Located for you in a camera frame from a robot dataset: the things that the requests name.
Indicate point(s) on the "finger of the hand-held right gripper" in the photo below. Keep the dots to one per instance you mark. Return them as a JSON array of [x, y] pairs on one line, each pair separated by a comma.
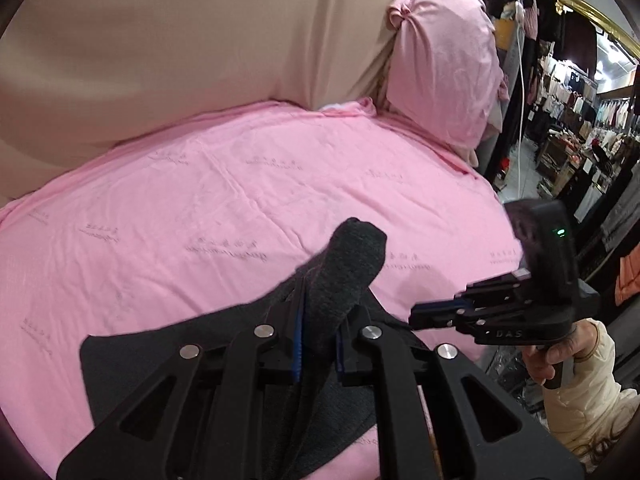
[[440, 317], [495, 291]]

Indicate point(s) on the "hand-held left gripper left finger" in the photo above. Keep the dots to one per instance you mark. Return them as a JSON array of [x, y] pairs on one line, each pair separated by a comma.
[[298, 350]]

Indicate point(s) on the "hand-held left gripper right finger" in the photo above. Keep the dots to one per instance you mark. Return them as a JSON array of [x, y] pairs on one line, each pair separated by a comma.
[[340, 350]]

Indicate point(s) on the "dark grey pants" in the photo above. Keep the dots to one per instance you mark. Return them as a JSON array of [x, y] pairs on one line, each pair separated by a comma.
[[350, 255]]

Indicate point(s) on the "person's right forearm cream sleeve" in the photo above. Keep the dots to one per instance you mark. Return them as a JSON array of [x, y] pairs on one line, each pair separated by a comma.
[[590, 405]]

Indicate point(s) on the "person's right hand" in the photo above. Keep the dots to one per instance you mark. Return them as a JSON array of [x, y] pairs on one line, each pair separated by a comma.
[[580, 342]]

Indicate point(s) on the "orange cloth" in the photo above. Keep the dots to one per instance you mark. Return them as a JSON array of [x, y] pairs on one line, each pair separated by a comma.
[[629, 280]]

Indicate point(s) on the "row of hanging clothes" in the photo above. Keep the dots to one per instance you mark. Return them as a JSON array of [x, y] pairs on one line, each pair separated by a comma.
[[585, 95]]

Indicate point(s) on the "pink bed sheet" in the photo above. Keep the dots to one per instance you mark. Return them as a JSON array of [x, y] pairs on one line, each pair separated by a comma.
[[200, 185]]

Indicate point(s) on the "pink pillow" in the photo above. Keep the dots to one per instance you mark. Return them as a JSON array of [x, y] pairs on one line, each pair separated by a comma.
[[445, 60]]

